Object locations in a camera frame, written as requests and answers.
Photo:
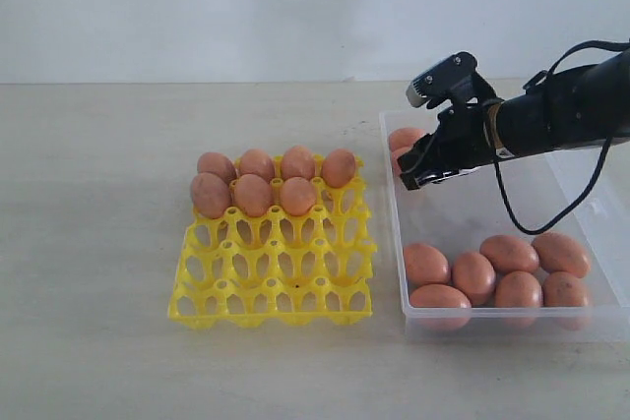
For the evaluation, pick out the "brown egg packed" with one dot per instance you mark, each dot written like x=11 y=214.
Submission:
x=258 y=162
x=338 y=168
x=218 y=164
x=298 y=161

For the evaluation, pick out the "brown egg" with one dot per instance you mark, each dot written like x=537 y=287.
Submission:
x=210 y=195
x=395 y=155
x=404 y=137
x=424 y=264
x=518 y=289
x=297 y=196
x=509 y=253
x=563 y=289
x=560 y=252
x=439 y=296
x=474 y=275
x=253 y=195

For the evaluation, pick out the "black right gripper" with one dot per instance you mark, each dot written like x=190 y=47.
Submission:
x=458 y=145

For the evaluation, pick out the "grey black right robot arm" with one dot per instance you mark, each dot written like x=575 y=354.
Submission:
x=576 y=108

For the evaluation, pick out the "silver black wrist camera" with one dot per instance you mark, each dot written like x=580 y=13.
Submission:
x=451 y=78

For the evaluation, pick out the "yellow plastic egg tray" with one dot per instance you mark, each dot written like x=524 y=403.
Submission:
x=247 y=270

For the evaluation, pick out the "clear plastic container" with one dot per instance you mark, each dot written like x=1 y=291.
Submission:
x=457 y=215

